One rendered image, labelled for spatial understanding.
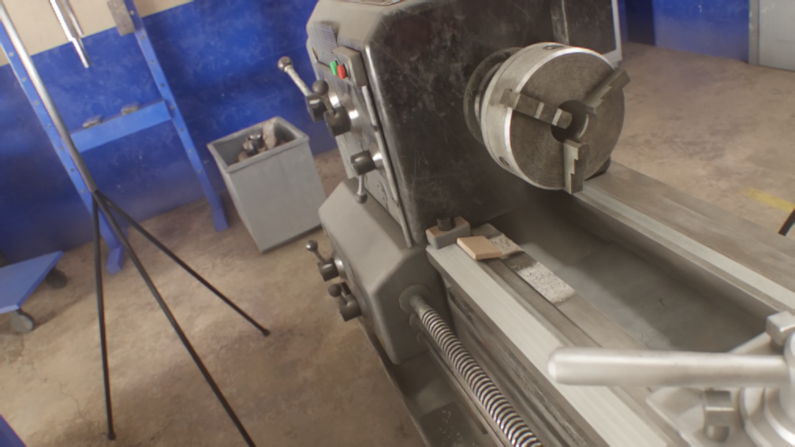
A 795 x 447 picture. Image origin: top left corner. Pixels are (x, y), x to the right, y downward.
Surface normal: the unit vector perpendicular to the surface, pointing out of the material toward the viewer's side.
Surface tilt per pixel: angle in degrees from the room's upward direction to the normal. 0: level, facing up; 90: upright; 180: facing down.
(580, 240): 0
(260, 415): 0
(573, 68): 90
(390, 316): 90
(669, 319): 17
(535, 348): 36
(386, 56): 90
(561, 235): 0
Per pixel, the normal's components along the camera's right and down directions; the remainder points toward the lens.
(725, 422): -0.30, 0.52
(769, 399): -0.25, -0.85
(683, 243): -0.84, -0.29
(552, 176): 0.34, 0.37
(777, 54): -0.91, 0.37
